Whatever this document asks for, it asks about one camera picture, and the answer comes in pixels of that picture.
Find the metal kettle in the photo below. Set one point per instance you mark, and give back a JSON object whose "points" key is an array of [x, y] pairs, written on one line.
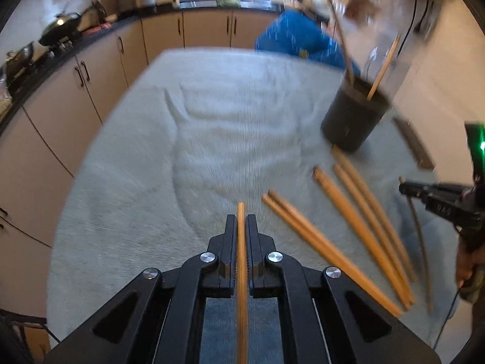
{"points": [[94, 13]]}

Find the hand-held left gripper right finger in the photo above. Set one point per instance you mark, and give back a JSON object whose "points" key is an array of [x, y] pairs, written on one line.
{"points": [[251, 242]]}

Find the metal cooking pot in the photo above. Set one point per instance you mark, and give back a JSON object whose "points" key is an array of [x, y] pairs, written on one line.
{"points": [[19, 60]]}

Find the black wok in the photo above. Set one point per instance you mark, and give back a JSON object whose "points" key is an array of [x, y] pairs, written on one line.
{"points": [[60, 26]]}

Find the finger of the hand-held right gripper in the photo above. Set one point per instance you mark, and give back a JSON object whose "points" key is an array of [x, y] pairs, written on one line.
{"points": [[435, 199]]}

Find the blue plastic bag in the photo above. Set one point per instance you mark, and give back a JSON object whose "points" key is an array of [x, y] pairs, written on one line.
{"points": [[299, 34]]}

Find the dark curved wooden chopstick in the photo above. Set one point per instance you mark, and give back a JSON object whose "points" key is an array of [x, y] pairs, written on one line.
{"points": [[420, 242]]}

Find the person's right hand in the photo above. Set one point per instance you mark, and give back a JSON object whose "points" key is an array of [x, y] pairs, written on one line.
{"points": [[465, 267]]}

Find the black utensil holder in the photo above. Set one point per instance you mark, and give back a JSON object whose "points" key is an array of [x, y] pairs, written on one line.
{"points": [[348, 121]]}

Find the dark flat case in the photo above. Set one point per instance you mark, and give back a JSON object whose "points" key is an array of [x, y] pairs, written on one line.
{"points": [[415, 144]]}

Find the beige kitchen cabinets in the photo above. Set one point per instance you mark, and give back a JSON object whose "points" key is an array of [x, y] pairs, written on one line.
{"points": [[57, 129]]}

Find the grey towel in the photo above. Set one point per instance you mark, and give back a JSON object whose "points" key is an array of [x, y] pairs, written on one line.
{"points": [[208, 140]]}

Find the black kitchen countertop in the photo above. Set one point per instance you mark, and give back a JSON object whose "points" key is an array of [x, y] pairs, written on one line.
{"points": [[113, 24]]}

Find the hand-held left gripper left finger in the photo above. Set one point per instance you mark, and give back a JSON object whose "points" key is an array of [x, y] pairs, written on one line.
{"points": [[231, 242]]}

